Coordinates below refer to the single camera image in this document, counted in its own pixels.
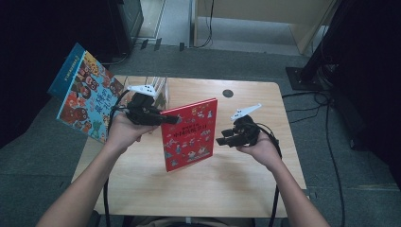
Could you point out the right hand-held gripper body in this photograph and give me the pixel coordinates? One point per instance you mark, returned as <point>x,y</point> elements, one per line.
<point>247,132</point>

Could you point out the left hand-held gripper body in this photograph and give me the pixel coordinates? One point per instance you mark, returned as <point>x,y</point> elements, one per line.
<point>140,110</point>

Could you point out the white caterpillar picture book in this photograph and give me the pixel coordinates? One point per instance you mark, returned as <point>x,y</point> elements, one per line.
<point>160,91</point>

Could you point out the clear acrylic book rack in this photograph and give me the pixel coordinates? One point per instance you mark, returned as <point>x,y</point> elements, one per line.
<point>165,91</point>

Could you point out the light blue animals picture book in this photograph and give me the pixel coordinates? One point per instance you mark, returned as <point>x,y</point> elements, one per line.
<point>91,101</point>

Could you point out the dark blue monster picture book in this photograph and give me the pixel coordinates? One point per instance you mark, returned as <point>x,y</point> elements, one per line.
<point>67,71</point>

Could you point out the person's right hand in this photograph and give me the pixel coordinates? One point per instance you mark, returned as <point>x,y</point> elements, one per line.
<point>265,151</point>

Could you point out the person's left hand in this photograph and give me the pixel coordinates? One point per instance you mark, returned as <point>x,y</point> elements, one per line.
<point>124,134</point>

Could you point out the black metal stand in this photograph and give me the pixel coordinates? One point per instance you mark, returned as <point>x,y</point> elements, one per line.
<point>312,75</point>

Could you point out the dark cabinet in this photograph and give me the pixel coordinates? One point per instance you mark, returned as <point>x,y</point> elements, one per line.
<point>126,25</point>

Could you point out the black tape strip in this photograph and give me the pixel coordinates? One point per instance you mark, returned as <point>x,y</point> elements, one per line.
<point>312,194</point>

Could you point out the light wooden cabinet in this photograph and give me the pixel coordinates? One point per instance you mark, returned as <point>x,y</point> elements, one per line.
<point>268,9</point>

